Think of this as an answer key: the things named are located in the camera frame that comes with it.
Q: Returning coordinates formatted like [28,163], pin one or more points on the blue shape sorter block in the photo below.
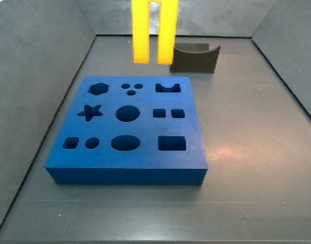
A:
[131,133]

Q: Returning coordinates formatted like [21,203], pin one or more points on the dark grey curved holder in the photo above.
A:
[194,57]

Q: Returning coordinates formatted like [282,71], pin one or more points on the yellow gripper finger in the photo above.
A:
[140,30]
[168,15]

